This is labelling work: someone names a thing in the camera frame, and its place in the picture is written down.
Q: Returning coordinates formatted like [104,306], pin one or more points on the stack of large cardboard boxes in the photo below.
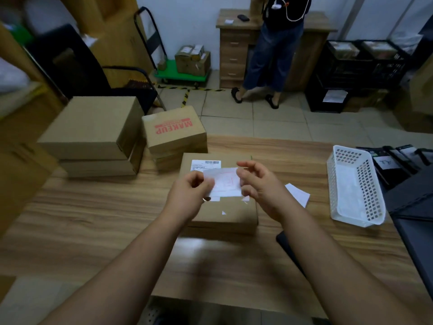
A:
[115,43]

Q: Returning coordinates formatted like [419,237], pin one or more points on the person's right forearm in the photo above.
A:
[348,274]

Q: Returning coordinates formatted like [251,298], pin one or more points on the black handheld scanner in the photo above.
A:
[287,250]

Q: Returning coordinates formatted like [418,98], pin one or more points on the black plastic crates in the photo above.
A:
[314,103]

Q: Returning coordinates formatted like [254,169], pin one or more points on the white perforated plastic tray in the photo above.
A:
[333,159]

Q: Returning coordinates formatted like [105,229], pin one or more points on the stack of white stickers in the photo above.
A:
[299,194]

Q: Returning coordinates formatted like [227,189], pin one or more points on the small green packet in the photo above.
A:
[20,35]

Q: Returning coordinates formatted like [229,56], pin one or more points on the black office chair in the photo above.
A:
[64,60]

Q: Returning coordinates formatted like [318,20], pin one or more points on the black scanners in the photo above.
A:
[389,169]

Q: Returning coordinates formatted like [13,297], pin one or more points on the labelled flat cardboard box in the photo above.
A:
[379,50]

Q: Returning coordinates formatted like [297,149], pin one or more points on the white standing air conditioner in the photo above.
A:
[379,16]

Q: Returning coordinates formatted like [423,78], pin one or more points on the small yellowish cardboard box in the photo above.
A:
[197,52]

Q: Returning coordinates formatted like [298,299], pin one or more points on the dark metal shelf rack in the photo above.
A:
[412,233]

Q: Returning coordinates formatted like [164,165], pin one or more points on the tiny cardboard box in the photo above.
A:
[162,65]

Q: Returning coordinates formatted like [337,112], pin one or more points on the person's left hand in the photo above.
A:
[184,199]

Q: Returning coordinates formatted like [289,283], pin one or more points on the grey soft parcel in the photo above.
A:
[50,13]

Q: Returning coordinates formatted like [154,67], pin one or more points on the person's left forearm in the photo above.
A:
[115,284]

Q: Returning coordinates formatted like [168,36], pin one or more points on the knotted white plastic bag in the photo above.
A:
[11,77]

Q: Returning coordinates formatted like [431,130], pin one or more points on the medium taped cardboard box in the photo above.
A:
[194,67]

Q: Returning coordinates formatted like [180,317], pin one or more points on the red stamped white sticker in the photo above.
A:
[225,182]

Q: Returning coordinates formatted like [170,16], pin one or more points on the red striped cardboard box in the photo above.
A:
[172,131]

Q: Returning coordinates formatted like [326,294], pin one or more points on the pile of translucent backing papers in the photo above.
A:
[348,192]

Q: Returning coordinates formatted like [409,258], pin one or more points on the small black phone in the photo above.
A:
[243,18]

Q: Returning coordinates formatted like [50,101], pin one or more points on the green platform trolley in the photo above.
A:
[179,76]

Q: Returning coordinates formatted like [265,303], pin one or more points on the small labelled cardboard box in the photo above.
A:
[183,50]

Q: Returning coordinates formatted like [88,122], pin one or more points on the flat brown parcel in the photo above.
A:
[20,101]

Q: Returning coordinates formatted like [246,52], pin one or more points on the grey perforated shoe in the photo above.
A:
[152,316]

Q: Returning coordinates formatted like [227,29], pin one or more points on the stack of small cardboard boxes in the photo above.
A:
[257,5]

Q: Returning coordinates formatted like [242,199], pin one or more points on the wooden drawer desk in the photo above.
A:
[231,57]

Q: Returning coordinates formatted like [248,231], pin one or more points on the black flat device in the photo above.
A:
[412,153]
[402,159]
[424,156]

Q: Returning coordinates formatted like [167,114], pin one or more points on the person's right hand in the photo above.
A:
[270,192]

